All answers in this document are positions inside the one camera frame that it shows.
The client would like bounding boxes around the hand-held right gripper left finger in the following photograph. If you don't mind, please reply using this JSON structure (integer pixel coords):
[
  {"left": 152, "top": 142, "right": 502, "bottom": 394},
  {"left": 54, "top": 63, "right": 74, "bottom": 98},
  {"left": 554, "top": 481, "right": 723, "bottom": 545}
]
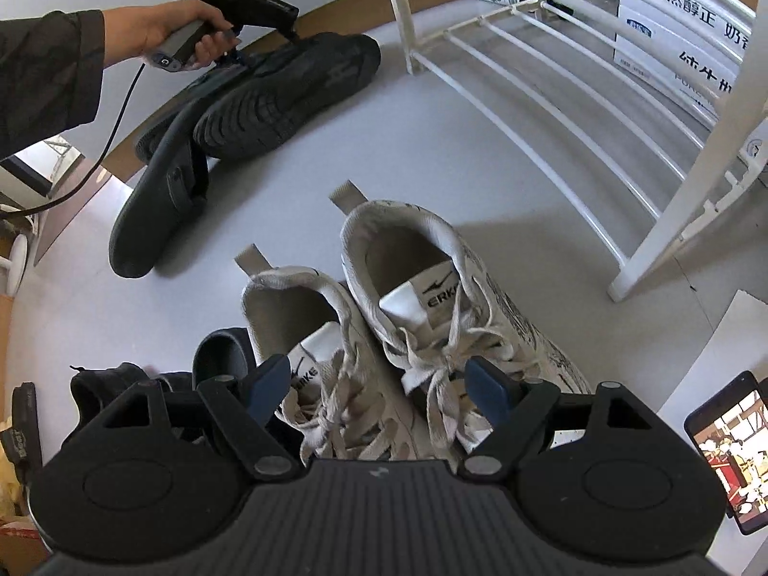
[{"left": 102, "top": 353, "right": 302, "bottom": 482}]

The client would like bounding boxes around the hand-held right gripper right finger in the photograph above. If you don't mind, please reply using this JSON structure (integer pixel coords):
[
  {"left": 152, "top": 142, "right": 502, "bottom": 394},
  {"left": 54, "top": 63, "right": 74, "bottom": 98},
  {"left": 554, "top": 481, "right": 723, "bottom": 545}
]
[{"left": 457, "top": 354, "right": 656, "bottom": 482}]

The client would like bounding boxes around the black chunky clog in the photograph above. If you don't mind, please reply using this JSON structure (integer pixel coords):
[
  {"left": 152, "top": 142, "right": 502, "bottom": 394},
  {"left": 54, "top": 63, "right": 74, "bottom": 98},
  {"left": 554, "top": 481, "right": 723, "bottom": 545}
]
[
  {"left": 69, "top": 361, "right": 202, "bottom": 433},
  {"left": 191, "top": 327, "right": 256, "bottom": 400}
]

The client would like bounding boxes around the white lace-up sneaker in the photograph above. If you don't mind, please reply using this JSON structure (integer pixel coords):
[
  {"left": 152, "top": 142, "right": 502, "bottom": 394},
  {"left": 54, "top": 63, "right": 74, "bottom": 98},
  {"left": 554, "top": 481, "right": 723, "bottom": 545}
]
[
  {"left": 329, "top": 180, "right": 593, "bottom": 452},
  {"left": 234, "top": 244, "right": 421, "bottom": 463}
]

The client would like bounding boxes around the white shoe rack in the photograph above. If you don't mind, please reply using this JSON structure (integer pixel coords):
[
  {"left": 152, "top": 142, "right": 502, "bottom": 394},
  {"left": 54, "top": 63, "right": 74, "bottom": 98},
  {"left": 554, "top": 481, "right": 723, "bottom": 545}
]
[{"left": 377, "top": 0, "right": 768, "bottom": 304}]

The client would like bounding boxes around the person's left forearm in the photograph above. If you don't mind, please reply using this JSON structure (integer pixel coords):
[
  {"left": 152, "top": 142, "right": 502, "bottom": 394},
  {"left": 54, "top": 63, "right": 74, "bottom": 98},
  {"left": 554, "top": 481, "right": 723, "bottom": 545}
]
[{"left": 0, "top": 9, "right": 108, "bottom": 160}]

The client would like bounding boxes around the person's left hand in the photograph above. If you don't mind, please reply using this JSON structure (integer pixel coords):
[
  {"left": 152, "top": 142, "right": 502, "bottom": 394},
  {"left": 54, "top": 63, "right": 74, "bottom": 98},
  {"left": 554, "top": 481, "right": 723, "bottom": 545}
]
[{"left": 105, "top": 0, "right": 241, "bottom": 68}]

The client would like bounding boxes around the brown door mat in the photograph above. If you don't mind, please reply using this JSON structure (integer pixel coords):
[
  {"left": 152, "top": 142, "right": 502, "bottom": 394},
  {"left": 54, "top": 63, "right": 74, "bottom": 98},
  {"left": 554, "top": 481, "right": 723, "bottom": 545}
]
[{"left": 33, "top": 165, "right": 136, "bottom": 268}]

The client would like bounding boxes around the black printed slide sandal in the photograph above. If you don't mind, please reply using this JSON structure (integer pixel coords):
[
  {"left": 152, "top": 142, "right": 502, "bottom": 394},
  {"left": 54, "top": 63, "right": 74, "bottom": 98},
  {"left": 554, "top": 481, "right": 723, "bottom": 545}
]
[{"left": 11, "top": 383, "right": 44, "bottom": 484}]

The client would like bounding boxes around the black smartphone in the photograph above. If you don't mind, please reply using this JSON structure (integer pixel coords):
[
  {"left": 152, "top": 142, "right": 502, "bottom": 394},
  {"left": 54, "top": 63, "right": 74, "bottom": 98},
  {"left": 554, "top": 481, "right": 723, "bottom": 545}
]
[{"left": 684, "top": 371, "right": 768, "bottom": 538}]

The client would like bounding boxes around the red and white paper bag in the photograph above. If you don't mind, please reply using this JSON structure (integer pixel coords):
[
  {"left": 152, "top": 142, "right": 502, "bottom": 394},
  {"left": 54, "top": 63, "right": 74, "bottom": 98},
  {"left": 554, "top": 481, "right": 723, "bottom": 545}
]
[{"left": 0, "top": 516, "right": 52, "bottom": 576}]

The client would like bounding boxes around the white printed carton box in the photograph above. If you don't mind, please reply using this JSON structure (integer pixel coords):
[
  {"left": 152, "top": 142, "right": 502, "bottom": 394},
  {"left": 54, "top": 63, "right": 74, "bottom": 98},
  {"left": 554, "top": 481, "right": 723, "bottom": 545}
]
[{"left": 612, "top": 0, "right": 763, "bottom": 127}]

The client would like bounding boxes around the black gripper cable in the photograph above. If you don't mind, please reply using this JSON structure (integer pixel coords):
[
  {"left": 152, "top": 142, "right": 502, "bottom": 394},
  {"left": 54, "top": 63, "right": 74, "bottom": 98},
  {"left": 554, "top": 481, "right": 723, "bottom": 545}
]
[{"left": 0, "top": 63, "right": 148, "bottom": 214}]

